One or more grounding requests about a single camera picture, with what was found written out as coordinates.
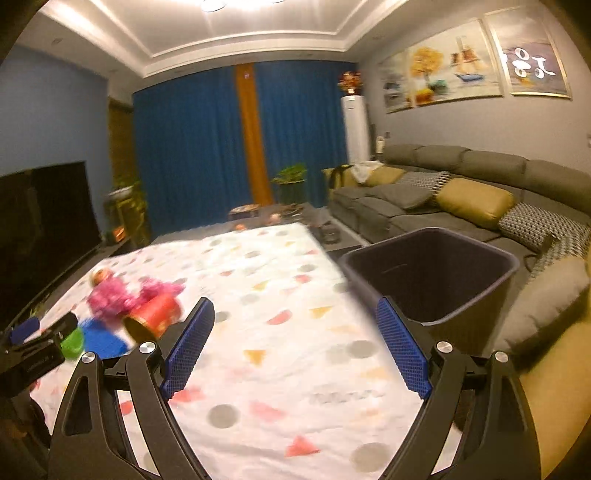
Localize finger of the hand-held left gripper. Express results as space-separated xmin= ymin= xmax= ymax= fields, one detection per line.
xmin=39 ymin=312 xmax=79 ymax=343
xmin=9 ymin=318 xmax=40 ymax=346

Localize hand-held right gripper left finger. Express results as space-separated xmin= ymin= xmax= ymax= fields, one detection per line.
xmin=48 ymin=296 xmax=215 ymax=480

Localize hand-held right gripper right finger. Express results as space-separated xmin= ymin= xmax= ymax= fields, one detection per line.
xmin=376 ymin=296 xmax=541 ymax=480

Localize green foam net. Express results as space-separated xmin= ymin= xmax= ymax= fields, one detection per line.
xmin=60 ymin=330 xmax=86 ymax=361

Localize blue toy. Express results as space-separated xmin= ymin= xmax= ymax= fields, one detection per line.
xmin=78 ymin=318 xmax=130 ymax=358

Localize pink plastic bag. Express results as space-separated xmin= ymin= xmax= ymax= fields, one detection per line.
xmin=88 ymin=276 xmax=185 ymax=319

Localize grey plastic bin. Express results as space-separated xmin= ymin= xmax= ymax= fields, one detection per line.
xmin=338 ymin=227 xmax=521 ymax=333

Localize black television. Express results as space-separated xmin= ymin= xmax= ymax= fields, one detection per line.
xmin=0 ymin=161 xmax=102 ymax=324

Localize printed white tablecloth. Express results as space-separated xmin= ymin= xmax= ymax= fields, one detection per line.
xmin=28 ymin=222 xmax=462 ymax=480

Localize large grey cushion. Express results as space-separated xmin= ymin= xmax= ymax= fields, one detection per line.
xmin=492 ymin=256 xmax=591 ymax=356

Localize trailing plant in white bowl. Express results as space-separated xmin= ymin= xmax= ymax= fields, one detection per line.
xmin=105 ymin=175 xmax=151 ymax=245

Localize flat grey cushion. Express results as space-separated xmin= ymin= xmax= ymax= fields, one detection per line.
xmin=369 ymin=184 xmax=437 ymax=210

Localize dark coffee table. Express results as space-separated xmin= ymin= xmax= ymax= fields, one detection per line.
xmin=228 ymin=203 xmax=365 ymax=252

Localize large yellow cushion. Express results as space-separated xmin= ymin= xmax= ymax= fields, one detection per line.
xmin=435 ymin=178 xmax=515 ymax=230

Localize black white patterned cushion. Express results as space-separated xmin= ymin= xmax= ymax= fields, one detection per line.
xmin=498 ymin=203 xmax=585 ymax=252
xmin=396 ymin=171 xmax=451 ymax=192
xmin=526 ymin=231 xmax=591 ymax=282

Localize small yellow cushion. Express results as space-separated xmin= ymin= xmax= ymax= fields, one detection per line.
xmin=365 ymin=166 xmax=407 ymax=186

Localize white clothes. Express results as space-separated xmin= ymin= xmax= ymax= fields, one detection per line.
xmin=352 ymin=161 xmax=384 ymax=183

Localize potted plant in dark pot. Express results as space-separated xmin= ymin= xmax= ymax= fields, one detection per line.
xmin=271 ymin=163 xmax=309 ymax=204

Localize grey sectional sofa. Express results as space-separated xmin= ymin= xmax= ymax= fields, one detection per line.
xmin=323 ymin=144 xmax=591 ymax=480

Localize blue curtain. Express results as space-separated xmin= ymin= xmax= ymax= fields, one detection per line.
xmin=133 ymin=65 xmax=252 ymax=232
xmin=254 ymin=60 xmax=356 ymax=208

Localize orange curtain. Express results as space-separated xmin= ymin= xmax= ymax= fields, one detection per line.
xmin=235 ymin=62 xmax=275 ymax=206

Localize white standing air conditioner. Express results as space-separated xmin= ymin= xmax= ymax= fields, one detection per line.
xmin=341 ymin=95 xmax=371 ymax=164

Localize small landscape painting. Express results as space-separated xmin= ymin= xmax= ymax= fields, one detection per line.
xmin=379 ymin=50 xmax=414 ymax=114

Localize red flower decoration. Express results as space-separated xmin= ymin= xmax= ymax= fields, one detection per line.
xmin=338 ymin=71 xmax=363 ymax=95

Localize sailboat tree painting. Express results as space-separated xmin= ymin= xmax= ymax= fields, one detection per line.
xmin=406 ymin=18 xmax=504 ymax=108

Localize framed sky painting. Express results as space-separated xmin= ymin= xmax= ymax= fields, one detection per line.
xmin=482 ymin=6 xmax=573 ymax=100

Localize ring ceiling lamp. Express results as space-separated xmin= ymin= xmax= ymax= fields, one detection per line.
xmin=199 ymin=0 xmax=287 ymax=14

